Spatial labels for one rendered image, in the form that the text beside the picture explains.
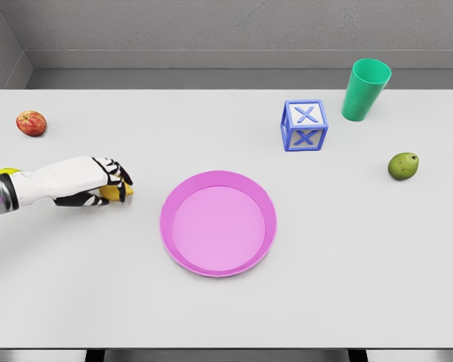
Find pink round plate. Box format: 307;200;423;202
159;170;278;278

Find blue white letter block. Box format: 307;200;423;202
280;99;329;152

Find white striped left robot hand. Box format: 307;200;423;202
48;155;134;207

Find green plastic cup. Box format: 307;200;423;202
341;57;393;123

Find yellow lemon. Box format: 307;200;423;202
98;175;135;203

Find green pear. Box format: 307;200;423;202
387;152;420;181

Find red apple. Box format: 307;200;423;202
15;109;48;138

